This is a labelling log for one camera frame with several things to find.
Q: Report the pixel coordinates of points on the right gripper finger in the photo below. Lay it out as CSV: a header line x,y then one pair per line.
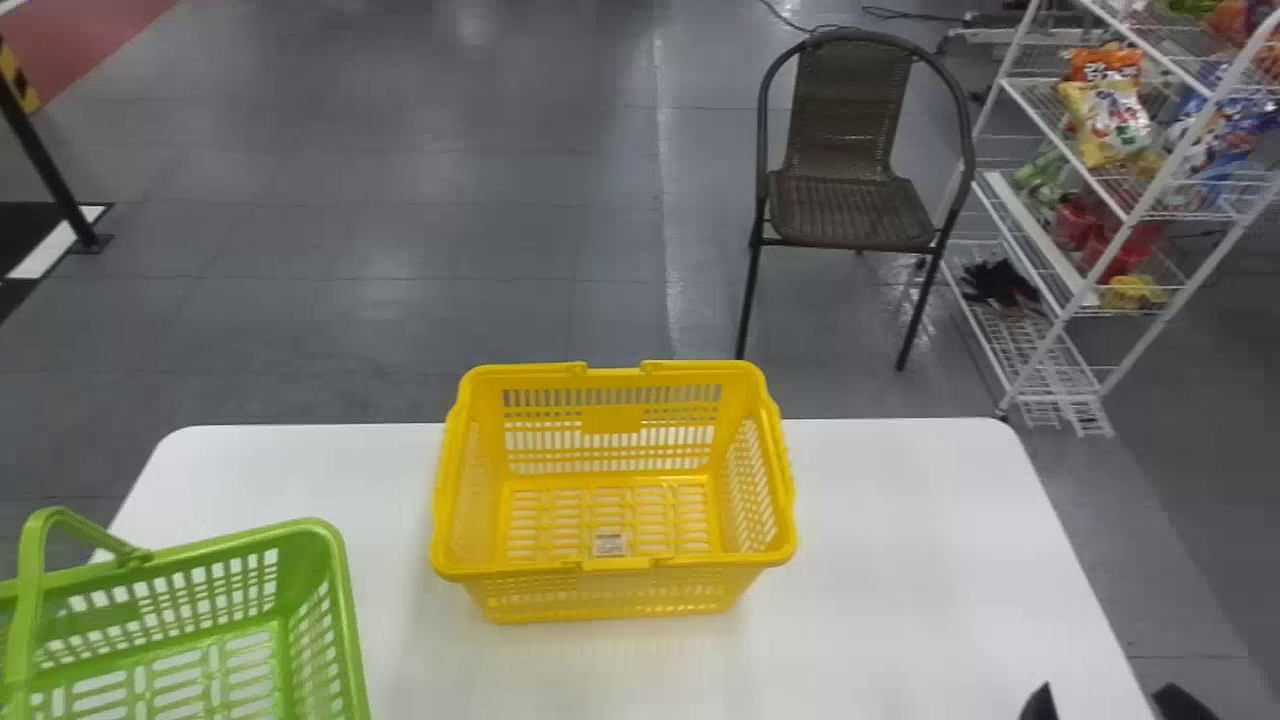
x,y
1182,706
1042,705

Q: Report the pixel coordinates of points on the small yellow snack packet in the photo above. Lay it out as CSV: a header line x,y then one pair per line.
x,y
1130,292

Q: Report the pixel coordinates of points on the black gloves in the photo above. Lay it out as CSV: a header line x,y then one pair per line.
x,y
995,283

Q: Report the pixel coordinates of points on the yellow basket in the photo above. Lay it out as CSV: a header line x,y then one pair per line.
x,y
610,585

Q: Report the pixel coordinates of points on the red snack packet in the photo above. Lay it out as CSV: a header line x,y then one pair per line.
x,y
1100,240

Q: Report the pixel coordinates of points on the green snack packet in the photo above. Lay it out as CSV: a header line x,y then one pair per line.
x,y
1042,175

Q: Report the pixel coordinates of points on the brown wicker chair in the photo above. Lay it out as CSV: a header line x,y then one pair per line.
x,y
848,205

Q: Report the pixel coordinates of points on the blue snack packet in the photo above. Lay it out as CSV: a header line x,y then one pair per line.
x,y
1222,140

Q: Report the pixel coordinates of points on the orange snack packet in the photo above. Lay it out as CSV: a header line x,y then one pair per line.
x,y
1105,62

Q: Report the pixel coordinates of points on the green basket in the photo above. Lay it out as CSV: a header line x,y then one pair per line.
x,y
300,600

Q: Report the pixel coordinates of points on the striped post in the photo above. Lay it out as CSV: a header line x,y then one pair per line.
x,y
45,160

